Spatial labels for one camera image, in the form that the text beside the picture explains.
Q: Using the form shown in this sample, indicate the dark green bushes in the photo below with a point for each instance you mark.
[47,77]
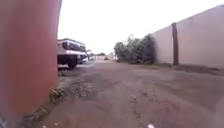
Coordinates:
[135,50]

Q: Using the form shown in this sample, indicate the brown dirt road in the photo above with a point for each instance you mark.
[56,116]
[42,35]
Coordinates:
[133,96]

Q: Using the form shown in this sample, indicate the white truck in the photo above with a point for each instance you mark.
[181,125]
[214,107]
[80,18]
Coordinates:
[70,51]

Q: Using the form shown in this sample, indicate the rubble strip with weeds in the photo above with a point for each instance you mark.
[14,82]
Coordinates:
[55,96]

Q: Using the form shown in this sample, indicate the robot's own part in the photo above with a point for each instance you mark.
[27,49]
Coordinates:
[150,126]

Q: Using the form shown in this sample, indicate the red wall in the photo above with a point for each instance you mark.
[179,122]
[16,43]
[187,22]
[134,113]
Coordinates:
[26,56]

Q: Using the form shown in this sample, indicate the pale wall with brown pillars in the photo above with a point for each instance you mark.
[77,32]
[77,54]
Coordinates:
[196,41]

